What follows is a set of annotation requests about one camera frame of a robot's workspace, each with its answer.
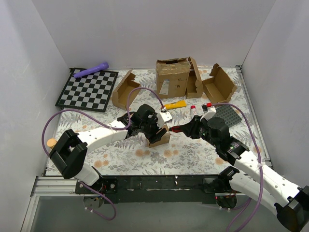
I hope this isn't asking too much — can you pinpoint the small cardboard box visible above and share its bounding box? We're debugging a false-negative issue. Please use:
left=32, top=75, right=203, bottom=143
left=146, top=125, right=170, bottom=148

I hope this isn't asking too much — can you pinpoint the red black utility knife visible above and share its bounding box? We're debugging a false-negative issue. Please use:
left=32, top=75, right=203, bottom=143
left=169, top=126, right=186, bottom=133

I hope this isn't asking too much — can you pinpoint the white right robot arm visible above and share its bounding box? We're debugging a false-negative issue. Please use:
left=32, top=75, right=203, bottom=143
left=171, top=116, right=309, bottom=232

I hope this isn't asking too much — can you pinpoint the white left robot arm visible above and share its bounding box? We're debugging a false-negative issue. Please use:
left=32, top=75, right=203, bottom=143
left=49, top=104, right=172, bottom=193

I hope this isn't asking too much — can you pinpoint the open cardboard box left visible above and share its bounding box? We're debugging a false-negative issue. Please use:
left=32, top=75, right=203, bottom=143
left=112, top=69, right=141, bottom=110

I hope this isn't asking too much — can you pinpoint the open cardboard box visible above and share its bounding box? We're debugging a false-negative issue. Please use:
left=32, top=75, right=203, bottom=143
left=112, top=69, right=141, bottom=110
left=202, top=63, right=237, bottom=104

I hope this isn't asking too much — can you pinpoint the open cardboard box right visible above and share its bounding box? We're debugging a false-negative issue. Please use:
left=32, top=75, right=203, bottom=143
left=202, top=63, right=237, bottom=104

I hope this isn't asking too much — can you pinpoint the tall taped cardboard box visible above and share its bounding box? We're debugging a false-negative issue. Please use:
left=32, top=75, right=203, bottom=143
left=156, top=58, right=190, bottom=99

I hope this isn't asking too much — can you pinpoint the white red toothpaste tube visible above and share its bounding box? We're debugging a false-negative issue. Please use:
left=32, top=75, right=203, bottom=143
left=190, top=105, right=197, bottom=119

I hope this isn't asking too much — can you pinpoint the floral table mat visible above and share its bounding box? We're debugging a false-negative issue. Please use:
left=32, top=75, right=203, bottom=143
left=50, top=66, right=269, bottom=175

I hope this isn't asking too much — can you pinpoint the yellow toothpaste tube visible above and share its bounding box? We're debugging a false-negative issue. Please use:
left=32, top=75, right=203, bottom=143
left=165, top=100, right=187, bottom=110

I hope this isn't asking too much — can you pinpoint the grey studded baseplate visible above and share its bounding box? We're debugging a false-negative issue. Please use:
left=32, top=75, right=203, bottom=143
left=214, top=105, right=242, bottom=128

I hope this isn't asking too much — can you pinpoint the black white chessboard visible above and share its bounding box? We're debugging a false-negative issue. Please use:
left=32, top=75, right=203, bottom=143
left=55, top=68, right=118, bottom=112

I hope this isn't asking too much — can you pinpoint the purple cylinder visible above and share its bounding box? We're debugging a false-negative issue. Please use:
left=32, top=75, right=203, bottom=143
left=73, top=62, right=109, bottom=78

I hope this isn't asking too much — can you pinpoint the wooden cylinder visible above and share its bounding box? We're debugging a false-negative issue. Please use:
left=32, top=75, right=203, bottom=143
left=46, top=138, right=57, bottom=148

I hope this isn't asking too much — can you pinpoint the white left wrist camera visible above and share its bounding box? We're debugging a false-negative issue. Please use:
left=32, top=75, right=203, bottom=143
left=156, top=107, right=173, bottom=128

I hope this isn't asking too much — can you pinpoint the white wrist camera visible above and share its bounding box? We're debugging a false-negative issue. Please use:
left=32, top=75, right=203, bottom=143
left=201, top=102, right=216, bottom=120
left=156, top=107, right=173, bottom=128

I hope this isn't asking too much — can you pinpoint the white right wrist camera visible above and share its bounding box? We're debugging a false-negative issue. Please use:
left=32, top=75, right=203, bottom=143
left=201, top=102, right=216, bottom=120

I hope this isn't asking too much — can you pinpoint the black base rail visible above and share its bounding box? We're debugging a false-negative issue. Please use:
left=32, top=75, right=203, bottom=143
left=74, top=174, right=247, bottom=205

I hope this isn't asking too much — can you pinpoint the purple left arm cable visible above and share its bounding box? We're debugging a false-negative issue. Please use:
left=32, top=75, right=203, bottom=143
left=42, top=87, right=167, bottom=221

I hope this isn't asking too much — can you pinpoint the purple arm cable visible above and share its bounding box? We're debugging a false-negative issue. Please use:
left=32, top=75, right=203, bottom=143
left=42, top=87, right=167, bottom=221
left=210, top=102, right=264, bottom=232

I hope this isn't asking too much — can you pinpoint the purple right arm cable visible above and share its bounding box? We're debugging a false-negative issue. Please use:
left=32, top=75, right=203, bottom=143
left=210, top=102, right=264, bottom=232

